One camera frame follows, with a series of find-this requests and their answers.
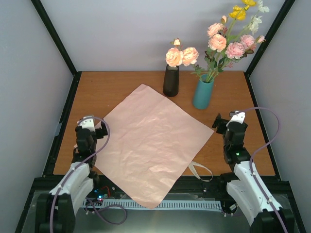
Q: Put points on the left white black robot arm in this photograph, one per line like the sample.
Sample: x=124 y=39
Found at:
x=56 y=211

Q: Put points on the pink bouquet wrapping paper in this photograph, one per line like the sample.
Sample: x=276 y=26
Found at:
x=152 y=142

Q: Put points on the large cream rose stem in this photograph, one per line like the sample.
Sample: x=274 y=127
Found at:
x=216 y=38

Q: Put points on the light blue cable duct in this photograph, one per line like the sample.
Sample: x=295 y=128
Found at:
x=204 y=205

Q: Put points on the white artificial flower stem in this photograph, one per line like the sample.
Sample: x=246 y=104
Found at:
x=255 y=21

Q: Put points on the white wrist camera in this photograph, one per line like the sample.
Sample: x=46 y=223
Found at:
x=87 y=122
x=236 y=116

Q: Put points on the yellow artificial flower stem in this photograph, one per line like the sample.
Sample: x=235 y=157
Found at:
x=238 y=14

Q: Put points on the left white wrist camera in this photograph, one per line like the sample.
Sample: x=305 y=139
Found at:
x=87 y=122

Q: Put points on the peach rose stem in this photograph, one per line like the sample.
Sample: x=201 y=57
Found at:
x=177 y=56

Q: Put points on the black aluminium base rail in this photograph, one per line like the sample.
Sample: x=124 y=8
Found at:
x=185 y=184

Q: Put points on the right black frame post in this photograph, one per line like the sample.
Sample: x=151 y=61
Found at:
x=269 y=36

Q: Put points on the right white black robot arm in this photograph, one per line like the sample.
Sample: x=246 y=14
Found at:
x=244 y=184

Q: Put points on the left black frame post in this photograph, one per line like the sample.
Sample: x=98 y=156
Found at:
x=54 y=35

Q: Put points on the teal cone vase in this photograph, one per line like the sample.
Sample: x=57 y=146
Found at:
x=202 y=95

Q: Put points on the black frame post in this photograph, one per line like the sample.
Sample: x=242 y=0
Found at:
x=54 y=35
x=269 y=36

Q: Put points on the black cone vase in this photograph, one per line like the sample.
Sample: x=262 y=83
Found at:
x=171 y=81

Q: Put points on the artificial flower bunch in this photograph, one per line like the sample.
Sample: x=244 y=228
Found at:
x=235 y=51

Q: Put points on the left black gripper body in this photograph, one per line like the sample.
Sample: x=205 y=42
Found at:
x=100 y=134

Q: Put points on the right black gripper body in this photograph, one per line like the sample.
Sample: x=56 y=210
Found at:
x=222 y=122

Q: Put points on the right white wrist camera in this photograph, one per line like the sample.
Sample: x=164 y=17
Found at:
x=236 y=116

